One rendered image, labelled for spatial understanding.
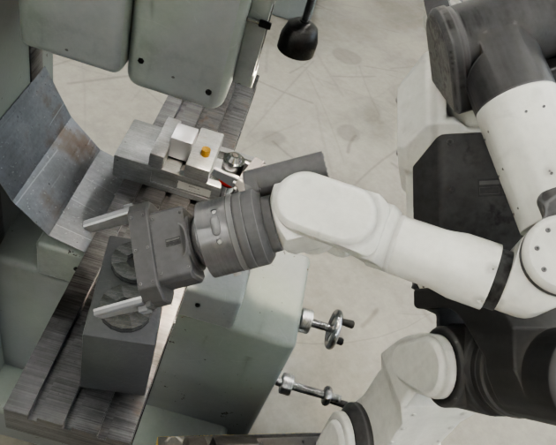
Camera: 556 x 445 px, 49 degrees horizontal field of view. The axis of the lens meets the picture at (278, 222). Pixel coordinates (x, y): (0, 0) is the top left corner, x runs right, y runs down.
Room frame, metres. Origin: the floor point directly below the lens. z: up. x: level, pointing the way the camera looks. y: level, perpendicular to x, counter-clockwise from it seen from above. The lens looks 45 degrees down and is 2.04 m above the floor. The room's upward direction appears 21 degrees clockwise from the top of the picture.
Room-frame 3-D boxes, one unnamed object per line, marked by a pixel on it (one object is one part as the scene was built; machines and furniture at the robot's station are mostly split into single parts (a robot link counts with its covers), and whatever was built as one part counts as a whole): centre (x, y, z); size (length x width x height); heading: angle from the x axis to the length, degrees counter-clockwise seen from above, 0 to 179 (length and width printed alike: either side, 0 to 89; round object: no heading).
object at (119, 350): (0.62, 0.20, 1.04); 0.22 x 0.12 x 0.20; 14
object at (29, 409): (1.04, 0.28, 0.90); 1.24 x 0.23 x 0.08; 6
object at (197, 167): (1.12, 0.23, 1.03); 0.15 x 0.06 x 0.04; 6
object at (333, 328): (1.06, -0.22, 0.64); 0.16 x 0.12 x 0.12; 96
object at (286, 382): (0.92, -0.27, 0.52); 0.22 x 0.06 x 0.06; 96
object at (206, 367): (1.01, 0.25, 0.44); 0.81 x 0.32 x 0.60; 96
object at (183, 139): (1.11, 0.29, 1.04); 0.06 x 0.05 x 0.06; 6
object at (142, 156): (1.12, 0.26, 0.99); 0.35 x 0.15 x 0.11; 96
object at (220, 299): (1.01, 0.27, 0.80); 0.50 x 0.35 x 0.12; 96
